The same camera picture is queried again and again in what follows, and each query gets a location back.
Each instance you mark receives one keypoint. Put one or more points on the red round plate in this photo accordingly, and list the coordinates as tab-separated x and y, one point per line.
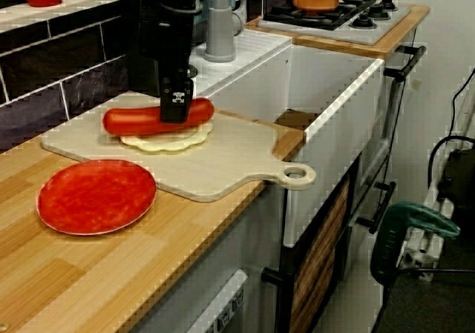
96	199

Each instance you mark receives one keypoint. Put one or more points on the grey toy faucet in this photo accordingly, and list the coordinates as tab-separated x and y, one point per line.
220	32

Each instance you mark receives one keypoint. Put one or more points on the dark box device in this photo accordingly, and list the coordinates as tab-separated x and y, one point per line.
460	177

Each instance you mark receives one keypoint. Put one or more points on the pale yellow scalloped plate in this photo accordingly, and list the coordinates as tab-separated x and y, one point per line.
163	144

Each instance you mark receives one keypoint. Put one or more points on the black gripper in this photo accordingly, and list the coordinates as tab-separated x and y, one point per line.
170	40

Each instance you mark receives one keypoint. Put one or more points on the red toy sausage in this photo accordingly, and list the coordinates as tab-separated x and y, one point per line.
130	121

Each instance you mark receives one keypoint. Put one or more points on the grey toy dishwasher front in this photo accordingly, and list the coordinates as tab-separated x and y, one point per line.
208	310

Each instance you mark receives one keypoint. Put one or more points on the wood pattern cabinet door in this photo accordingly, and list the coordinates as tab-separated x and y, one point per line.
319	259

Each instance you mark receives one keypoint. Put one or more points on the white toy sink unit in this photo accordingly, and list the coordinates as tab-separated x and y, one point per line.
334	88

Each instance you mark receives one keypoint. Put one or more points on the toy stove top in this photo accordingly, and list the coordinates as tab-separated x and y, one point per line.
371	32

